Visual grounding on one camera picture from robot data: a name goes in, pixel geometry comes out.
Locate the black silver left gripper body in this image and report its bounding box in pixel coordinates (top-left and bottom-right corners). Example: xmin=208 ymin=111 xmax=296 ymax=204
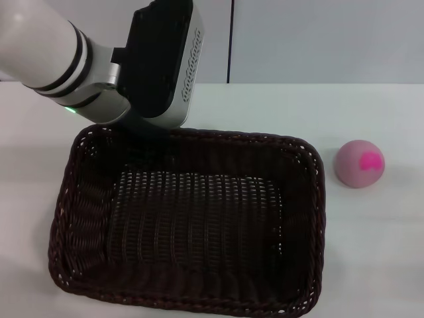
xmin=111 ymin=0 xmax=203 ymax=130

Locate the dark brown woven wicker basket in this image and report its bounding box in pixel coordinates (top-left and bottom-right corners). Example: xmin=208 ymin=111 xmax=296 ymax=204
xmin=48 ymin=124 xmax=329 ymax=318

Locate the pink ball with magenta patch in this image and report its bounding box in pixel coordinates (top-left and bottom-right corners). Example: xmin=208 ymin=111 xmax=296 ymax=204
xmin=333 ymin=139 xmax=386 ymax=189

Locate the black vertical wall strip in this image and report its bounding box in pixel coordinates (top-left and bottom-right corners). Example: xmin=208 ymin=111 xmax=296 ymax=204
xmin=226 ymin=0 xmax=235 ymax=84

